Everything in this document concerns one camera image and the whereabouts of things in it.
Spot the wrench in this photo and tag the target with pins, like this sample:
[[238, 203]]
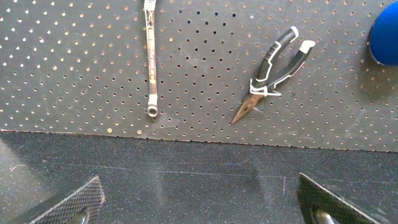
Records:
[[152, 62]]

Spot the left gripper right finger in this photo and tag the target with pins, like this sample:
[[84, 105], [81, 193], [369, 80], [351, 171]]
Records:
[[323, 202]]

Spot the black pegboard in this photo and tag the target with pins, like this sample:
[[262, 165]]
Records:
[[93, 62]]

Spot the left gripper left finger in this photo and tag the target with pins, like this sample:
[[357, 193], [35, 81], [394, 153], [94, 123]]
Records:
[[74, 202]]

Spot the black and white pliers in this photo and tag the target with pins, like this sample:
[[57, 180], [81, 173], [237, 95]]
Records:
[[267, 71]]

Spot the roll of blue tape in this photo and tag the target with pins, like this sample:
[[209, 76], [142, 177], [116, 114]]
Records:
[[385, 40]]

